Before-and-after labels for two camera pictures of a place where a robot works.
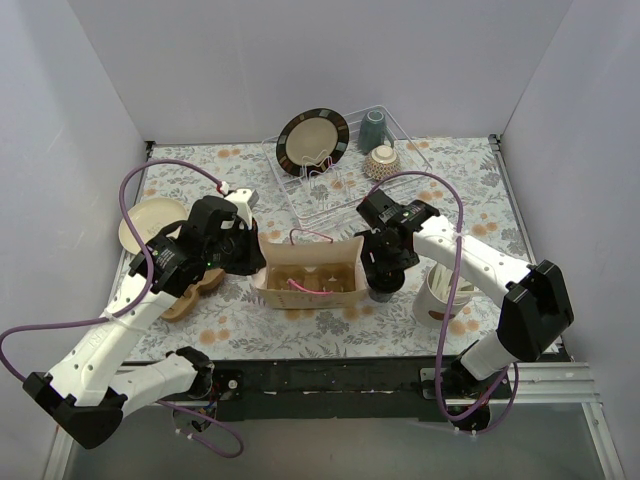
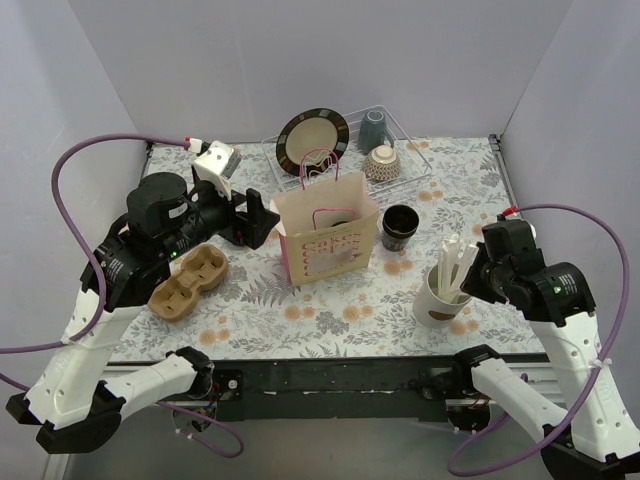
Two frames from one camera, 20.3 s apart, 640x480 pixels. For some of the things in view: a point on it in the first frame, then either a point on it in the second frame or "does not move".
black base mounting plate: [302, 389] does not move
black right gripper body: [382, 261] to [486, 275]
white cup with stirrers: [432, 298] does not move
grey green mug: [372, 131] does not move
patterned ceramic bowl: [381, 162] does not move
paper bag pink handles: [299, 276] to [327, 228]
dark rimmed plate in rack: [311, 141] does not move
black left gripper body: [247, 252] to [242, 220]
